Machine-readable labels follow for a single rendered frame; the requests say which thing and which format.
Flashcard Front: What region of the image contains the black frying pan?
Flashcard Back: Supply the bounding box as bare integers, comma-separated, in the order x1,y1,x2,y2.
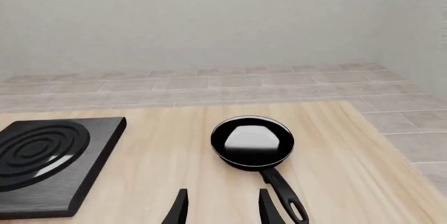
210,115,310,224

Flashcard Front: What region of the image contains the flat black stove plate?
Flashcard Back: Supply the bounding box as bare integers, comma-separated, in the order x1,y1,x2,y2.
0,117,128,221

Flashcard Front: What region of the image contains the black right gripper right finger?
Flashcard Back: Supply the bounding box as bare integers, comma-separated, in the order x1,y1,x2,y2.
258,188,285,224

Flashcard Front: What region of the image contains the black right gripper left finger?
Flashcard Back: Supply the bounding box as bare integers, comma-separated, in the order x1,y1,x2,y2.
161,188,189,224

